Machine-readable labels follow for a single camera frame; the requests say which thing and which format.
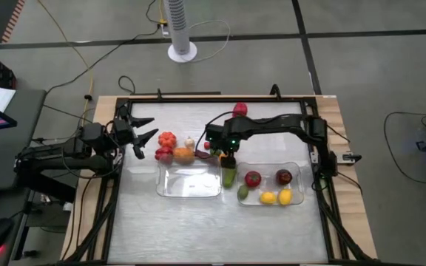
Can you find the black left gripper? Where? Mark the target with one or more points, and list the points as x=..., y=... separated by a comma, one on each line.
x=123, y=131

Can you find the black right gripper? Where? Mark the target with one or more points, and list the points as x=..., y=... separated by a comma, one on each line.
x=220, y=134

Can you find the small green leafy vegetable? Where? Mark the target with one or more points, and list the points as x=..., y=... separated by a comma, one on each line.
x=216, y=151

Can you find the orange pumpkin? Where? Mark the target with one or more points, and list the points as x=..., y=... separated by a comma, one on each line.
x=167, y=139

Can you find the red tomato green stem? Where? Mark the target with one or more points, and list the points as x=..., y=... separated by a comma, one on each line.
x=252, y=179

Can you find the green avocado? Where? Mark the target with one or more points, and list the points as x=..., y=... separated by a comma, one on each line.
x=243, y=192

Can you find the yellow lemon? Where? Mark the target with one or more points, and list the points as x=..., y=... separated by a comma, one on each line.
x=285, y=197
x=268, y=198

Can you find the red bell pepper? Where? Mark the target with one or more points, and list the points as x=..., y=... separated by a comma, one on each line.
x=163, y=154
x=240, y=109

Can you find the dark red apple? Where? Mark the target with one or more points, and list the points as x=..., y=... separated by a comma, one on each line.
x=283, y=177

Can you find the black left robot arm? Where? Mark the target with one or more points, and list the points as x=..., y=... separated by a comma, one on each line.
x=61, y=159

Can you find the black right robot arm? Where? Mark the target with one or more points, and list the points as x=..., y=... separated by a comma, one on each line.
x=272, y=125

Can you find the long green pepper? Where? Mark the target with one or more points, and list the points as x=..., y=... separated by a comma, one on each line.
x=229, y=178

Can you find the dark purple eggplant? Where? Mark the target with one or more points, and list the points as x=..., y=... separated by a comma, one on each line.
x=202, y=154

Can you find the small red vegetable green leaf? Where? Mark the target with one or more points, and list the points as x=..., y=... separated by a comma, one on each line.
x=207, y=145

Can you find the black table clamp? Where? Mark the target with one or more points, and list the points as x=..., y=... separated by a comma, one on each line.
x=158, y=93

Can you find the clear plastic basket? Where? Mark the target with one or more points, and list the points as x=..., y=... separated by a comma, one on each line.
x=268, y=171
x=189, y=183

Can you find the white garlic bulb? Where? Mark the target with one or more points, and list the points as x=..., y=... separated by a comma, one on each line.
x=189, y=143

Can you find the orange bell pepper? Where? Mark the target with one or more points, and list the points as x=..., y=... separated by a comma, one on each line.
x=183, y=155

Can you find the white power strip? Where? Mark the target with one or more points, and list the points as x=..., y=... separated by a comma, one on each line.
x=164, y=29

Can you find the white tower fan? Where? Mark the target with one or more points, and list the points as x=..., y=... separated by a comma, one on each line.
x=179, y=29

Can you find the grey desk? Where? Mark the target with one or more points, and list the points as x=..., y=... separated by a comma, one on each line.
x=20, y=147

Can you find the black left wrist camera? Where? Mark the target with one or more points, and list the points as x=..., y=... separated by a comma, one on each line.
x=92, y=133

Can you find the black table frame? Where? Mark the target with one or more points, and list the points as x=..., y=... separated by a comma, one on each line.
x=216, y=99

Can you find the metal table bracket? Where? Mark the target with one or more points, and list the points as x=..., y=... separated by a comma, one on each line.
x=347, y=157

